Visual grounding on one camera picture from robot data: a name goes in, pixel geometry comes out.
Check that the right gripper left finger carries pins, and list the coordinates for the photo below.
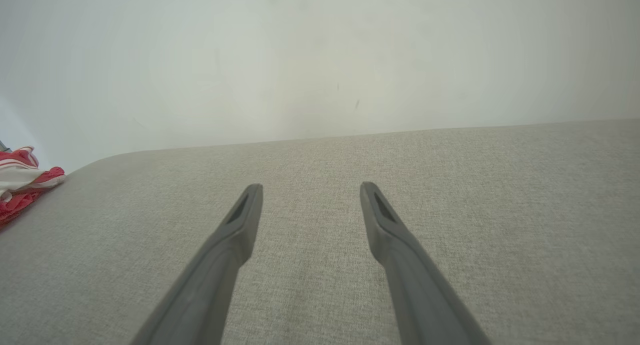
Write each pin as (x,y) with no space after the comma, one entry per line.
(210,285)

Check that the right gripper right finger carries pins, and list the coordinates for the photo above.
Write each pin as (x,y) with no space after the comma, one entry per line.
(420,290)

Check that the red white shirt with label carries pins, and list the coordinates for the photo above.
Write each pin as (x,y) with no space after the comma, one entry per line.
(17,158)

